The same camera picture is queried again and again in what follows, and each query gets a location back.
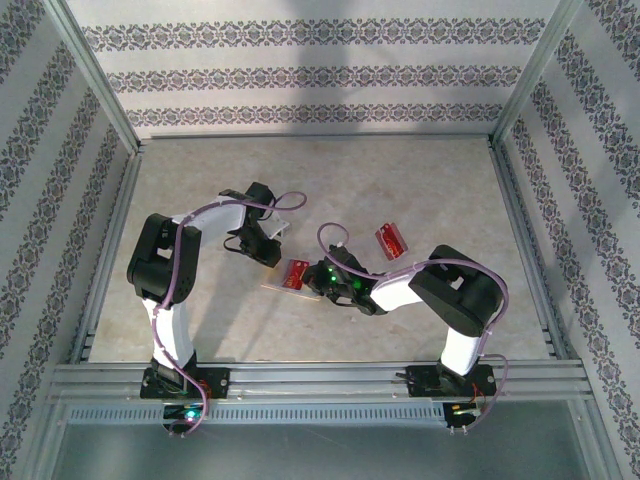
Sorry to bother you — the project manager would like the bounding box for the beige card holder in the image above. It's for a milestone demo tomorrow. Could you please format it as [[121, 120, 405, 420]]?
[[259, 272, 324, 304]]

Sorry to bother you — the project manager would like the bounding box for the red credit card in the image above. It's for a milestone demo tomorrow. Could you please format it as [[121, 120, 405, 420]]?
[[375, 223, 406, 260], [283, 258, 309, 291]]

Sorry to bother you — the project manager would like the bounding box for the red packet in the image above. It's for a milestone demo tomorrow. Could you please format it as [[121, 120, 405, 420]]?
[[373, 222, 409, 262]]

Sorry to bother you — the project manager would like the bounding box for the aluminium back rail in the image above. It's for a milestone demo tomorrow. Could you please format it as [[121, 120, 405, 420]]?
[[148, 131, 494, 142]]

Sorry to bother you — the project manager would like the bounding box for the aluminium front rail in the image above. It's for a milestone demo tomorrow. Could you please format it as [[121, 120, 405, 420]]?
[[49, 362, 586, 401]]

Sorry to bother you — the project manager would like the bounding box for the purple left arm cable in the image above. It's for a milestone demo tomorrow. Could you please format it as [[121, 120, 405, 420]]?
[[153, 192, 308, 435]]

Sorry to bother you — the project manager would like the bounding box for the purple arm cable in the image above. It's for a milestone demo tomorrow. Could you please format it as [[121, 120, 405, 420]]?
[[153, 192, 308, 435], [318, 222, 511, 435]]

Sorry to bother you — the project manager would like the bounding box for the grey slotted cable duct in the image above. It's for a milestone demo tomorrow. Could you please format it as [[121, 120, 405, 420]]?
[[67, 402, 449, 427]]

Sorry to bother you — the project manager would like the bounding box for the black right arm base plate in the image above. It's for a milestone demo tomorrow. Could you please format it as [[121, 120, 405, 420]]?
[[407, 365, 497, 399]]

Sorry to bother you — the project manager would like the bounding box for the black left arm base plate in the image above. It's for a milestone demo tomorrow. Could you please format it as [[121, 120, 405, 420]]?
[[139, 367, 231, 400]]

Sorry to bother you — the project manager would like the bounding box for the aluminium side rail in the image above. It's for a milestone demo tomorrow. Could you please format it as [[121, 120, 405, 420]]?
[[489, 142, 581, 364], [67, 144, 146, 364]]

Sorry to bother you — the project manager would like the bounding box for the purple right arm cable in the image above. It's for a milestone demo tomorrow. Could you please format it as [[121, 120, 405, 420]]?
[[318, 222, 511, 435]]

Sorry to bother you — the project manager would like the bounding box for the aluminium frame post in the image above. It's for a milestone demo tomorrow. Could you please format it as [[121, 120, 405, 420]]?
[[490, 0, 585, 149], [42, 0, 144, 154]]

